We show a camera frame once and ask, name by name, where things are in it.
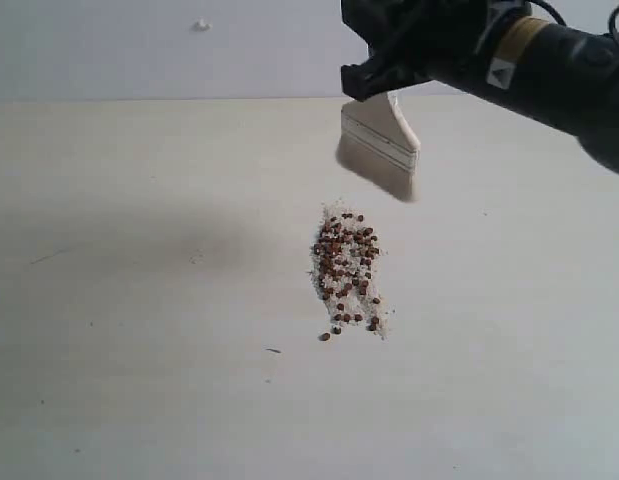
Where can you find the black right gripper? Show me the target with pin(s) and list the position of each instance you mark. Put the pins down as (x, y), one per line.
(458, 43)

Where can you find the white wide paint brush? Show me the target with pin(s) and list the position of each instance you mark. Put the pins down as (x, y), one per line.
(378, 144)

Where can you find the white wall knob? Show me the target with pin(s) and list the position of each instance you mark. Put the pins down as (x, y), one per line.
(201, 26)

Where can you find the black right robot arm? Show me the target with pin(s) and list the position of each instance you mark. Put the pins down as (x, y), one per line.
(568, 80)

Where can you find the pile of white grains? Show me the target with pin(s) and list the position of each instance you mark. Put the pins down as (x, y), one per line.
(345, 257)

